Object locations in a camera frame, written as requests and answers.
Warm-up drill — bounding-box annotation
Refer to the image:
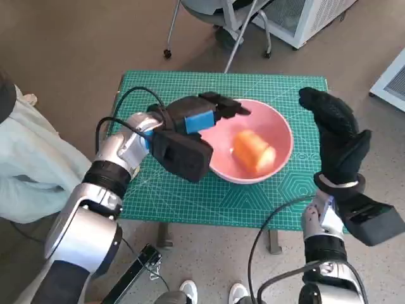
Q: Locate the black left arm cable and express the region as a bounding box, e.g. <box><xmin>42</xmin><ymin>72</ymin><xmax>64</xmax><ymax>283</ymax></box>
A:
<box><xmin>95</xmin><ymin>117</ymin><xmax>151</xmax><ymax>149</ymax></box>
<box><xmin>112</xmin><ymin>86</ymin><xmax>166</xmax><ymax>117</ymax></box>

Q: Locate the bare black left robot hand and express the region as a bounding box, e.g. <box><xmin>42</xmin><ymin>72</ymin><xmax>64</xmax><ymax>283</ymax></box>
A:
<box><xmin>165</xmin><ymin>91</ymin><xmax>253</xmax><ymax>134</ymax></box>

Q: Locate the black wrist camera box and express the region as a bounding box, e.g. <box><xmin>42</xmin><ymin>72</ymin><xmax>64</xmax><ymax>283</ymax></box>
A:
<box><xmin>148</xmin><ymin>130</ymin><xmax>215</xmax><ymax>184</ymax></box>
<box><xmin>342</xmin><ymin>192</ymin><xmax>405</xmax><ymax>248</ymax></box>

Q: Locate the green cutting mat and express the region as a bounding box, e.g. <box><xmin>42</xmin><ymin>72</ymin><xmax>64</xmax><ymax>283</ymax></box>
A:
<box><xmin>109</xmin><ymin>70</ymin><xmax>349</xmax><ymax>234</ymax></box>

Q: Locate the white shoe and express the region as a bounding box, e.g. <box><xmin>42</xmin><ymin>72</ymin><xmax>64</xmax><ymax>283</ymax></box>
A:
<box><xmin>178</xmin><ymin>279</ymin><xmax>199</xmax><ymax>304</ymax></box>
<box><xmin>228</xmin><ymin>282</ymin><xmax>249</xmax><ymax>304</ymax></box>

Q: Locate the white mesh-front cabinet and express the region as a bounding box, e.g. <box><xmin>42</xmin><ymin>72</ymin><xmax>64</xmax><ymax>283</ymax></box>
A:
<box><xmin>252</xmin><ymin>0</ymin><xmax>360</xmax><ymax>50</ymax></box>

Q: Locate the grey metal pole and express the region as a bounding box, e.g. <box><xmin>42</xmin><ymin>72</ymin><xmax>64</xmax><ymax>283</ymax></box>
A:
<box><xmin>223</xmin><ymin>0</ymin><xmax>257</xmax><ymax>74</ymax></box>

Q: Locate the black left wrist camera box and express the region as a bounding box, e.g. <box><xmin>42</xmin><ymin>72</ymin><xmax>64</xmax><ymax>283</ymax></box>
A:
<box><xmin>148</xmin><ymin>130</ymin><xmax>215</xmax><ymax>184</ymax></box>

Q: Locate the person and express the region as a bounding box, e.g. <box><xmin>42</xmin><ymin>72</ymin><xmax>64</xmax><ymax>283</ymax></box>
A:
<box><xmin>0</xmin><ymin>68</ymin><xmax>93</xmax><ymax>225</ymax></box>

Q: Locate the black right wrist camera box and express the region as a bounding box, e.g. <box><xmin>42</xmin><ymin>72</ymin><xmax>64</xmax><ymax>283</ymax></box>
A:
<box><xmin>342</xmin><ymin>192</ymin><xmax>405</xmax><ymax>248</ymax></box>

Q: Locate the grey office chair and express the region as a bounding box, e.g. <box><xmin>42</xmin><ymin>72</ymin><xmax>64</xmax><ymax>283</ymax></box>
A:
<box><xmin>163</xmin><ymin>0</ymin><xmax>275</xmax><ymax>60</ymax></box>

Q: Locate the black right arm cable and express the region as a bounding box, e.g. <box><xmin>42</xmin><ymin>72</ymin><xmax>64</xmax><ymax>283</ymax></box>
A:
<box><xmin>247</xmin><ymin>195</ymin><xmax>318</xmax><ymax>304</ymax></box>

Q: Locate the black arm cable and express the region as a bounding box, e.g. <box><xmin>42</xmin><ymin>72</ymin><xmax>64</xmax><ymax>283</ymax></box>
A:
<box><xmin>95</xmin><ymin>117</ymin><xmax>151</xmax><ymax>149</ymax></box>
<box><xmin>112</xmin><ymin>86</ymin><xmax>166</xmax><ymax>117</ymax></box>
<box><xmin>247</xmin><ymin>195</ymin><xmax>318</xmax><ymax>304</ymax></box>

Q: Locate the orange sliced toy bread loaf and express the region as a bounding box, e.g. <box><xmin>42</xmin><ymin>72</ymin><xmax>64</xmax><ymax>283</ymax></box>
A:
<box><xmin>233</xmin><ymin>129</ymin><xmax>277</xmax><ymax>174</ymax></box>

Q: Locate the pink bowl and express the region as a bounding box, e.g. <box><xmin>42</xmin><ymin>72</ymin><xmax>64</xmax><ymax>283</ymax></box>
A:
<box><xmin>198</xmin><ymin>98</ymin><xmax>295</xmax><ymax>186</ymax></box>

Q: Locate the white vented unit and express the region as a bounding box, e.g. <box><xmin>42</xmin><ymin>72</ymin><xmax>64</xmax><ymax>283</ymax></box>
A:
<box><xmin>369</xmin><ymin>47</ymin><xmax>405</xmax><ymax>113</ymax></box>

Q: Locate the black flat bar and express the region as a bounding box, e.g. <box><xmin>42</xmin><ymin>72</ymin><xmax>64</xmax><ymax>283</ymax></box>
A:
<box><xmin>101</xmin><ymin>243</ymin><xmax>163</xmax><ymax>304</ymax></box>

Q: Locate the metal table leg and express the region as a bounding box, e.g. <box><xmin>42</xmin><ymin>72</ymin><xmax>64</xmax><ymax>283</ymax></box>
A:
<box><xmin>268</xmin><ymin>229</ymin><xmax>283</xmax><ymax>255</ymax></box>
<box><xmin>157</xmin><ymin>221</ymin><xmax>175</xmax><ymax>250</ymax></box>

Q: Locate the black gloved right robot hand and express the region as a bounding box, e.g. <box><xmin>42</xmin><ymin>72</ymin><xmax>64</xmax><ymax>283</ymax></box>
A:
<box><xmin>298</xmin><ymin>87</ymin><xmax>373</xmax><ymax>187</ymax></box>

